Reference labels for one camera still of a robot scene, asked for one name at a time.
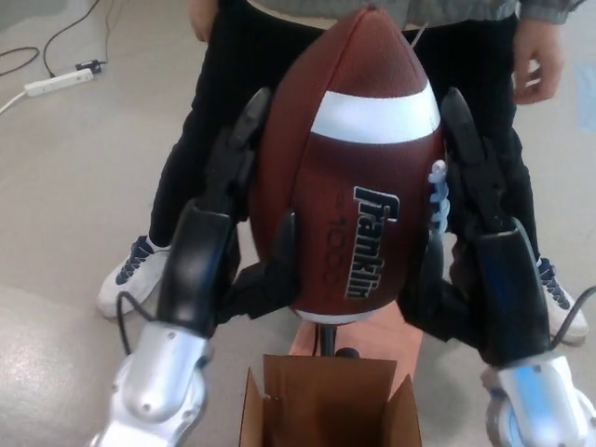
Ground black trousers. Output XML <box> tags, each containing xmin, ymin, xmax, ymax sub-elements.
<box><xmin>148</xmin><ymin>0</ymin><xmax>533</xmax><ymax>251</ymax></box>

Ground person's right hand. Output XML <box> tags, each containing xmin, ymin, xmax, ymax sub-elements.
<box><xmin>187</xmin><ymin>0</ymin><xmax>221</xmax><ymax>44</ymax></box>

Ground black floor cable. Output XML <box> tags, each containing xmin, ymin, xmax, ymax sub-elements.
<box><xmin>0</xmin><ymin>0</ymin><xmax>123</xmax><ymax>78</ymax></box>

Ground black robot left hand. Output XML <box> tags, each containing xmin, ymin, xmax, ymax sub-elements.
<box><xmin>155</xmin><ymin>87</ymin><xmax>300</xmax><ymax>340</ymax></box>

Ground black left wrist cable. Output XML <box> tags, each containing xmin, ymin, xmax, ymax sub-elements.
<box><xmin>115</xmin><ymin>292</ymin><xmax>160</xmax><ymax>359</ymax></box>

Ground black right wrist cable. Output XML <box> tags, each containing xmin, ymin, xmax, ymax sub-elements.
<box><xmin>551</xmin><ymin>285</ymin><xmax>596</xmax><ymax>348</ymax></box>

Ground white sneaker navy laces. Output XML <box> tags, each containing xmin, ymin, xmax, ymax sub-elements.
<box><xmin>97</xmin><ymin>235</ymin><xmax>174</xmax><ymax>320</ymax></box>
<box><xmin>535</xmin><ymin>258</ymin><xmax>589</xmax><ymax>345</ymax></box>

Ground white power strip cable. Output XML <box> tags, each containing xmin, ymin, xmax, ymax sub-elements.
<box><xmin>0</xmin><ymin>90</ymin><xmax>29</xmax><ymax>115</ymax></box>

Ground brown cardboard box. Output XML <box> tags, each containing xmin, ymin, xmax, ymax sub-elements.
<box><xmin>237</xmin><ymin>355</ymin><xmax>423</xmax><ymax>447</ymax></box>

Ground white power strip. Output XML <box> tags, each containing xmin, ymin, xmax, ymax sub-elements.
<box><xmin>23</xmin><ymin>67</ymin><xmax>97</xmax><ymax>98</ymax></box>

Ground person's left hand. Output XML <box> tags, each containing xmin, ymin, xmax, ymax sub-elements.
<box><xmin>513</xmin><ymin>20</ymin><xmax>568</xmax><ymax>106</ymax></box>

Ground black stand post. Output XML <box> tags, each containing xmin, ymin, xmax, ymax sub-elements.
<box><xmin>314</xmin><ymin>323</ymin><xmax>362</xmax><ymax>362</ymax></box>

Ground brown Franklin football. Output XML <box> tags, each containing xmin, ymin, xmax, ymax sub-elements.
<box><xmin>246</xmin><ymin>7</ymin><xmax>449</xmax><ymax>328</ymax></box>

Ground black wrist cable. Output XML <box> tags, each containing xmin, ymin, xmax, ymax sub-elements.
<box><xmin>551</xmin><ymin>285</ymin><xmax>596</xmax><ymax>348</ymax></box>
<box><xmin>115</xmin><ymin>292</ymin><xmax>160</xmax><ymax>359</ymax></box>

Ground blue tape patch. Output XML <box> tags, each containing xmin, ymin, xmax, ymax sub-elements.
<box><xmin>576</xmin><ymin>62</ymin><xmax>596</xmax><ymax>129</ymax></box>

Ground orange flat board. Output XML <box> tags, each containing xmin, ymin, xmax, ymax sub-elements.
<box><xmin>288</xmin><ymin>302</ymin><xmax>426</xmax><ymax>387</ymax></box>

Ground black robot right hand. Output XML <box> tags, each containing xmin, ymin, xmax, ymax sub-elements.
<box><xmin>403</xmin><ymin>88</ymin><xmax>554</xmax><ymax>372</ymax></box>

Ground white drawstring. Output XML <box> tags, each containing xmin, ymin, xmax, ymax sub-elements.
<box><xmin>409</xmin><ymin>22</ymin><xmax>430</xmax><ymax>48</ymax></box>

